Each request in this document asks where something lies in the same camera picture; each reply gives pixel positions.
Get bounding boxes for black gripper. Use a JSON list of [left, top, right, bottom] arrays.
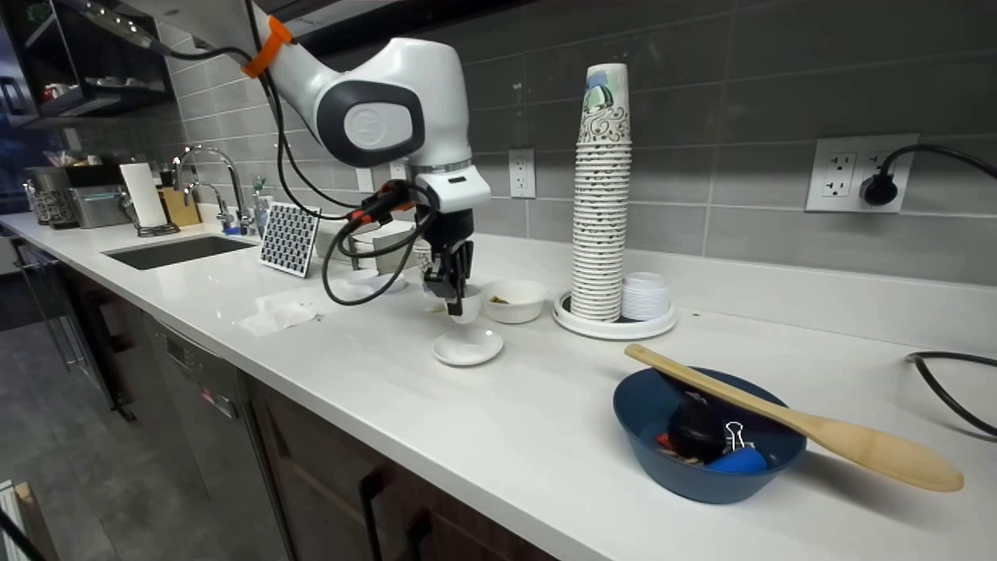
[[424, 213, 473, 316]]

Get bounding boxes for white mug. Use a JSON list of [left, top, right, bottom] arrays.
[[448, 288, 482, 326]]

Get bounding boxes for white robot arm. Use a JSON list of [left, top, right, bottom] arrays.
[[147, 0, 488, 316]]

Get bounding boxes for small white plate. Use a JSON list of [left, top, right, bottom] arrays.
[[434, 326, 503, 369]]

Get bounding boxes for white round bowl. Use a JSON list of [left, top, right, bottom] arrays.
[[482, 281, 545, 323]]

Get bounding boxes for white round cup tray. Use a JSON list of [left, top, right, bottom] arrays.
[[553, 294, 679, 344]]

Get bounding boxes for dotted calibration board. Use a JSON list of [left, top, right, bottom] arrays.
[[262, 203, 316, 277]]

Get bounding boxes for short white cup stack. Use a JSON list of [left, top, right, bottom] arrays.
[[622, 271, 670, 320]]

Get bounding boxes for blue bowl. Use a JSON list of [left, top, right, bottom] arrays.
[[612, 369, 805, 504]]

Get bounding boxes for tall paper cup stack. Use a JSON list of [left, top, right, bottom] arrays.
[[574, 61, 632, 320]]

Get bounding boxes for chrome faucet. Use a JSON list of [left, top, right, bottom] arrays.
[[171, 143, 245, 235]]

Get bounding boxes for dark lower cabinets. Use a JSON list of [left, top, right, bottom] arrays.
[[21, 245, 551, 561]]

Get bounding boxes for black round object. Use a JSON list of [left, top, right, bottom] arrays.
[[665, 402, 725, 461]]

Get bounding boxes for black binder clip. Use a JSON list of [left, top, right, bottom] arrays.
[[722, 422, 752, 451]]

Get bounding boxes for kitchen sink basin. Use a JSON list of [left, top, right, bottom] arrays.
[[105, 236, 254, 271]]

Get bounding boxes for blue round object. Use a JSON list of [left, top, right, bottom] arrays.
[[707, 450, 768, 477]]

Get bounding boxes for wooden spoon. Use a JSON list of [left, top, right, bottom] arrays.
[[627, 344, 962, 493]]

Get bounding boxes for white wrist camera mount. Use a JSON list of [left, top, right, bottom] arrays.
[[345, 220, 415, 273]]

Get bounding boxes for white wall switch plate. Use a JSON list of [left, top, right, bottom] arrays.
[[506, 150, 536, 201]]

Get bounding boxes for orange cable strap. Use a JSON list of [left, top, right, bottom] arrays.
[[239, 17, 299, 82]]

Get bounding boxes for white double wall outlet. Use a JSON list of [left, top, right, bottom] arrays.
[[803, 134, 917, 216]]

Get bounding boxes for black power plug cable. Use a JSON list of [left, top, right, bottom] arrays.
[[857, 140, 997, 208]]

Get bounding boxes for black cable on counter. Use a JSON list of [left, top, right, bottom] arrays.
[[906, 348, 997, 440]]

